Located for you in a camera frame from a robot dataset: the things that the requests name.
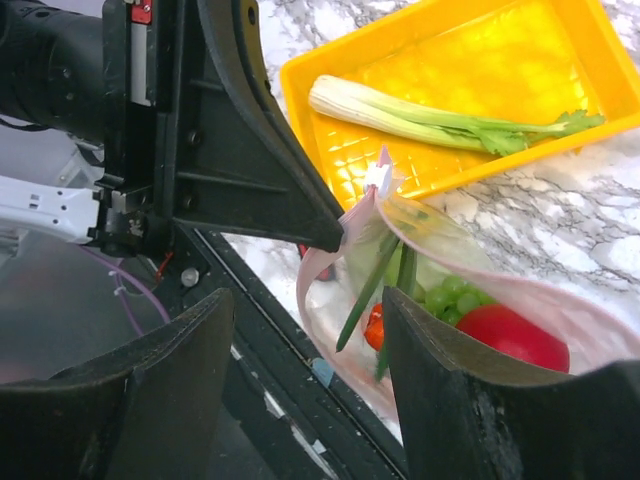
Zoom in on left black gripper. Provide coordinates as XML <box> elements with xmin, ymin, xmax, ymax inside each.
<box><xmin>1</xmin><ymin>1</ymin><xmax>182</xmax><ymax>258</ymax></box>

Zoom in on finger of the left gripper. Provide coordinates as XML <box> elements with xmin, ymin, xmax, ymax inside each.
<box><xmin>169</xmin><ymin>1</ymin><xmax>343</xmax><ymax>252</ymax></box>

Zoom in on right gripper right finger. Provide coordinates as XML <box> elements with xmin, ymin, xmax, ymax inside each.
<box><xmin>383</xmin><ymin>288</ymin><xmax>639</xmax><ymax>479</ymax></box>

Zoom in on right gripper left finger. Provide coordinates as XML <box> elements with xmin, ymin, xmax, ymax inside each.
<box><xmin>1</xmin><ymin>289</ymin><xmax>234</xmax><ymax>479</ymax></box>

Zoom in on red toy tomato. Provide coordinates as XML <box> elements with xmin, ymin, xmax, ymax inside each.
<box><xmin>456</xmin><ymin>304</ymin><xmax>570</xmax><ymax>373</ymax></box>

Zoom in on green toy grapes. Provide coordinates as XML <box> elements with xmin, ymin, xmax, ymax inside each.
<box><xmin>422</xmin><ymin>275</ymin><xmax>496</xmax><ymax>326</ymax></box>

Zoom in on clear zip top bag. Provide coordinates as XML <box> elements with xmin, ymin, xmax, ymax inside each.
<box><xmin>296</xmin><ymin>150</ymin><xmax>639</xmax><ymax>428</ymax></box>

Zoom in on red toy chili pepper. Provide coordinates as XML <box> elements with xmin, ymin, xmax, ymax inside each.
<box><xmin>364</xmin><ymin>303</ymin><xmax>384</xmax><ymax>352</ymax></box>

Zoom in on red black utility knife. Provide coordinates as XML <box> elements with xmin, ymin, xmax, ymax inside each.
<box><xmin>296</xmin><ymin>244</ymin><xmax>337</xmax><ymax>285</ymax></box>

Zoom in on toy celery bunch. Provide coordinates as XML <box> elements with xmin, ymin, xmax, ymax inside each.
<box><xmin>309</xmin><ymin>75</ymin><xmax>605</xmax><ymax>157</ymax></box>

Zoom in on yellow plastic tray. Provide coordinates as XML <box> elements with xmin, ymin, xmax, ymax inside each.
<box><xmin>280</xmin><ymin>0</ymin><xmax>639</xmax><ymax>208</ymax></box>

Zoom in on black metal base rail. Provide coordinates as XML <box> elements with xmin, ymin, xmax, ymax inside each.
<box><xmin>177</xmin><ymin>227</ymin><xmax>408</xmax><ymax>479</ymax></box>

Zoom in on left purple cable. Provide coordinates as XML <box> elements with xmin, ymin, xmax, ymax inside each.
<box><xmin>79</xmin><ymin>244</ymin><xmax>174</xmax><ymax>339</ymax></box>

